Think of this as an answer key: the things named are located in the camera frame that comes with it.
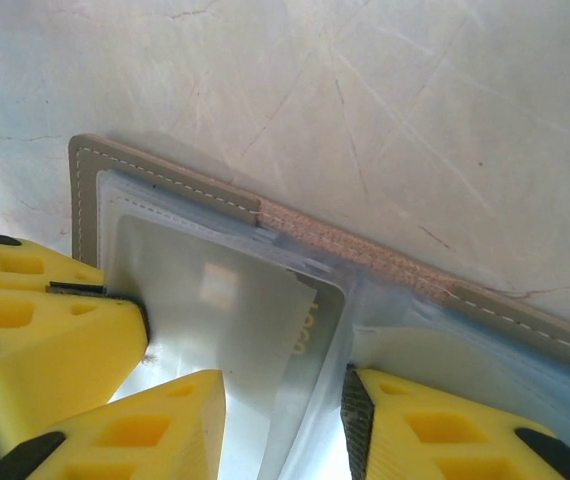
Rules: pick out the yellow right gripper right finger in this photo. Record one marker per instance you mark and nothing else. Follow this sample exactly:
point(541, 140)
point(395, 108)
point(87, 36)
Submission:
point(440, 440)

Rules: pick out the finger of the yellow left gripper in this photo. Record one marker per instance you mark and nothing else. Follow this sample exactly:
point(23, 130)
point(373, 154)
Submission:
point(65, 345)
point(25, 265)

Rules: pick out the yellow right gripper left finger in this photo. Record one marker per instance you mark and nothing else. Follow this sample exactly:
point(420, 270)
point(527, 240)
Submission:
point(140, 435)

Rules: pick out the white magnetic stripe card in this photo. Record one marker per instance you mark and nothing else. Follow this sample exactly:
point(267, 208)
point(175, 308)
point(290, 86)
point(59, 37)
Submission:
point(325, 320)

